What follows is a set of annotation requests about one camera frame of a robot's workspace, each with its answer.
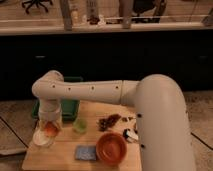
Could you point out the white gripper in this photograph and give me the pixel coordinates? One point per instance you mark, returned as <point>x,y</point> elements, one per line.
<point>50,116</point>

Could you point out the orange apple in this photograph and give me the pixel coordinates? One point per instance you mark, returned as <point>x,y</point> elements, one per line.
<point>51,129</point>

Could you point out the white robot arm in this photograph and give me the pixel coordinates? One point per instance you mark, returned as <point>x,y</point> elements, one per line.
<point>161,113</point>

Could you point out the small green cup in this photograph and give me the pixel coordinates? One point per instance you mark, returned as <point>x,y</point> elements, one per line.
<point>80,125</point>

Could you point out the green plastic tray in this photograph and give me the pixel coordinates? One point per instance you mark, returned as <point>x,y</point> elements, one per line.
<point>69,107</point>

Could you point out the blue sponge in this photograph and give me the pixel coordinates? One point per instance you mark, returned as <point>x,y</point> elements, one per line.
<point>86,153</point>

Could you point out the dark grapes bunch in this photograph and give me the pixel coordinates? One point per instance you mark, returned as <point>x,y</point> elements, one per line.
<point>108,122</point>

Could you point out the orange bowl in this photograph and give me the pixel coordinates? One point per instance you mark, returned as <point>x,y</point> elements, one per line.
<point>111,149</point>

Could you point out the black office chair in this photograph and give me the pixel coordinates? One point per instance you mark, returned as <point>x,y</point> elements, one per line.
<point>29,3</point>

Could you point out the black white handled brush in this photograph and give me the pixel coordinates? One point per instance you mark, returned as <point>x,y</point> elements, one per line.
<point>130,135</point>

